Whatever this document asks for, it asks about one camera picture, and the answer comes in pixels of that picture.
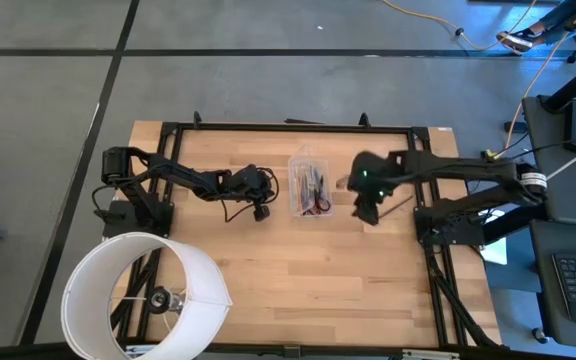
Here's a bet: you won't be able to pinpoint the white lamp shade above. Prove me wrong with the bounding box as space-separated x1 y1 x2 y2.
60 231 233 360

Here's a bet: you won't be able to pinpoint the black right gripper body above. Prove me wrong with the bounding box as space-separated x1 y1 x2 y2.
347 152 399 204

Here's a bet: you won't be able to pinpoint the white cable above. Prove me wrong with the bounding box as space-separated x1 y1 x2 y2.
542 149 576 179

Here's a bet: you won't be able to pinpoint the dark grey desk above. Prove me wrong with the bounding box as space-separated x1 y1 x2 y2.
521 94 576 351

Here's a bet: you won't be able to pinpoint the person's shoe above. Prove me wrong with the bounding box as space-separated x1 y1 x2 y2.
496 29 539 55

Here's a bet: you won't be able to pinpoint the black diagonal stand bar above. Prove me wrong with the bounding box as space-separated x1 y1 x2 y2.
541 62 576 114

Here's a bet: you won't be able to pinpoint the white paper sheet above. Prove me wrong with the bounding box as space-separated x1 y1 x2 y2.
481 236 509 266

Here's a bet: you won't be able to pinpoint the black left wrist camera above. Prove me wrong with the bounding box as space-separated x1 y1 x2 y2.
251 203 272 223

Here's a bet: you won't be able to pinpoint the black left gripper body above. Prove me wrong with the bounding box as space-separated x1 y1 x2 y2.
228 163 278 206

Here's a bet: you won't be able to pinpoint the red and black scissors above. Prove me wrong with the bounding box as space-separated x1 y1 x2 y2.
312 169 333 214

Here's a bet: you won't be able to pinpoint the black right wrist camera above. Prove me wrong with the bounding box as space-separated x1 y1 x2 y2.
351 198 383 227

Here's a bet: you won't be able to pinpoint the silver metal bracket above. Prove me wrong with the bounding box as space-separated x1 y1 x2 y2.
401 348 462 360

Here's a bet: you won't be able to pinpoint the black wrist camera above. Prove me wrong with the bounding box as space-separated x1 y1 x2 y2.
251 203 272 223
351 198 383 227

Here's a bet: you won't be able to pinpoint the metal lamp socket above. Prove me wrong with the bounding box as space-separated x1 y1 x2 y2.
146 285 187 316

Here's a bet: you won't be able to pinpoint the person's leg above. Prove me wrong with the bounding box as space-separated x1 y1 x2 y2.
532 0 576 41

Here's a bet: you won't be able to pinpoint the yellow cable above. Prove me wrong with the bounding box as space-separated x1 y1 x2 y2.
381 0 576 151

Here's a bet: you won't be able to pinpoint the clear plastic supply box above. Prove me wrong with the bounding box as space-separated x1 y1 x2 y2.
287 144 334 219

